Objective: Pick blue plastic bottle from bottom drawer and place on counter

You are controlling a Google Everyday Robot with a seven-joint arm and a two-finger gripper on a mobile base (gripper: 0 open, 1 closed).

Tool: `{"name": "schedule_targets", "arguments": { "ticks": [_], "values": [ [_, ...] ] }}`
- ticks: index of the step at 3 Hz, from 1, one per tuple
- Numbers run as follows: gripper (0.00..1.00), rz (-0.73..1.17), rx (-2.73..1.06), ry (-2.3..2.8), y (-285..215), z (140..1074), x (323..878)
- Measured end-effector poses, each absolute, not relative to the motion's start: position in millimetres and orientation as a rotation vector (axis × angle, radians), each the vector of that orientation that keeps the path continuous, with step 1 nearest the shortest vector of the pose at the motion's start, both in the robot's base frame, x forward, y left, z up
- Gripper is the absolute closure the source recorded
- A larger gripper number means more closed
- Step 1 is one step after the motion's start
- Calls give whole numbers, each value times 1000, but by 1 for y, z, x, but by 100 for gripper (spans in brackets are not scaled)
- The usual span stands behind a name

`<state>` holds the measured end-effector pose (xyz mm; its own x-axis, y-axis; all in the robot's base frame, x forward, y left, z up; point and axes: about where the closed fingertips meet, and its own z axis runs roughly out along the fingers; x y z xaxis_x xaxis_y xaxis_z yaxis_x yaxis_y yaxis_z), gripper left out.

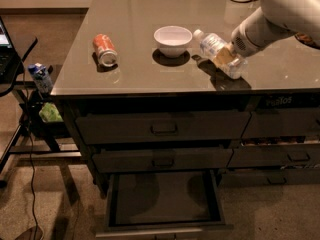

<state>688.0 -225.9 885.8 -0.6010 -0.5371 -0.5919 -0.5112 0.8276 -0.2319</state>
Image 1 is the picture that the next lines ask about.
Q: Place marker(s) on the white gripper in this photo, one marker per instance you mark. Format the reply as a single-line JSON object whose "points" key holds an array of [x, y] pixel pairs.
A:
{"points": [[244, 44]]}

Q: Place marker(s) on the clear plastic water bottle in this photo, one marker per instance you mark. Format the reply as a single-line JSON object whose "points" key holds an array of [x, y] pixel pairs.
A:
{"points": [[210, 44]]}

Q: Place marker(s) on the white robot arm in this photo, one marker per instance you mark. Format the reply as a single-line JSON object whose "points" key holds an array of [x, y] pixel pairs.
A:
{"points": [[272, 21]]}

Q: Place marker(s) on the top left drawer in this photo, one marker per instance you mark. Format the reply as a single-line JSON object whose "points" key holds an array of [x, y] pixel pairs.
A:
{"points": [[160, 127]]}

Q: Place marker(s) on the top right drawer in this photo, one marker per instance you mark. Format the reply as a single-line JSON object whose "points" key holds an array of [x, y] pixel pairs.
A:
{"points": [[283, 123]]}

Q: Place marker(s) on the middle right drawer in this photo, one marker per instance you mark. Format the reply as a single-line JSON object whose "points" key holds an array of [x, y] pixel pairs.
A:
{"points": [[275, 155]]}

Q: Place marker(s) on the middle left drawer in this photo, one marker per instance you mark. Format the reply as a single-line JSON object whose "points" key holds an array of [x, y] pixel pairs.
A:
{"points": [[161, 159]]}

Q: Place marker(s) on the bottom right drawer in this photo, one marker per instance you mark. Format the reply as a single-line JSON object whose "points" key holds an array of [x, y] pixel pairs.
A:
{"points": [[270, 177]]}

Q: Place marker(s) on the open bottom drawer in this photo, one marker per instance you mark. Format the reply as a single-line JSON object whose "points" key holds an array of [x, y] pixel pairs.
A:
{"points": [[168, 205]]}

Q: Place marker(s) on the white bowl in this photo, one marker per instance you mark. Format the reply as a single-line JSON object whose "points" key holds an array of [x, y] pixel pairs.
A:
{"points": [[172, 41]]}

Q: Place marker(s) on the jar of snacks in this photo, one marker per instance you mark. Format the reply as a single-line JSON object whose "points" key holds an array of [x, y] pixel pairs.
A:
{"points": [[307, 40]]}

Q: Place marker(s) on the orange soda can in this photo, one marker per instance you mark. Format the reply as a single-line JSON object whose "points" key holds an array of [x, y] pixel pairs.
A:
{"points": [[105, 50]]}

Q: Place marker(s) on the green snack bag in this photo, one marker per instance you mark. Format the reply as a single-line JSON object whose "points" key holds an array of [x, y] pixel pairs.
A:
{"points": [[49, 113]]}

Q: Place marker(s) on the black side table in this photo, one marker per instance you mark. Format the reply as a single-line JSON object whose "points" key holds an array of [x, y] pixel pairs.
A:
{"points": [[32, 135]]}

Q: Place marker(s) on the black laptop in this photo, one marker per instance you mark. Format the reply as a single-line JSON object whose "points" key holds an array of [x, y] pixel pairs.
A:
{"points": [[7, 51]]}

